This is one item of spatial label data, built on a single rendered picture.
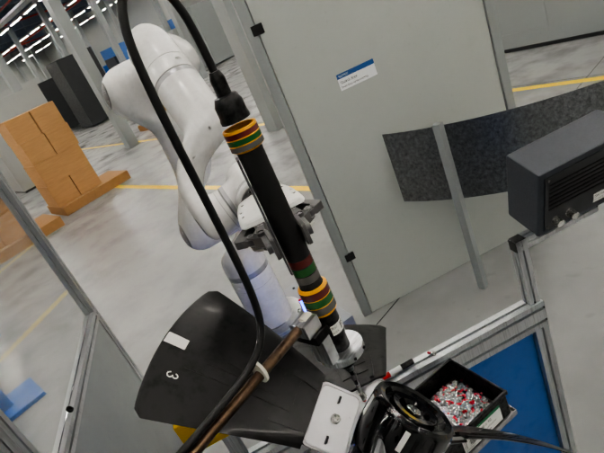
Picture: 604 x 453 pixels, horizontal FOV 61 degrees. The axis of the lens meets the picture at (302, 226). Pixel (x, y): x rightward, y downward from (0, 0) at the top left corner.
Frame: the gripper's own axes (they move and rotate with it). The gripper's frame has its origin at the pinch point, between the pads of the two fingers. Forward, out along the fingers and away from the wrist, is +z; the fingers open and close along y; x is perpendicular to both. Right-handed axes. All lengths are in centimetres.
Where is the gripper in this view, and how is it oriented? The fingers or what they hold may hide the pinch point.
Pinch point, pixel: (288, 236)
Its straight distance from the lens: 67.0
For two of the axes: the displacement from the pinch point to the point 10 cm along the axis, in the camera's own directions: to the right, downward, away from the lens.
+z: 2.7, 3.2, -9.1
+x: -3.7, -8.4, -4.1
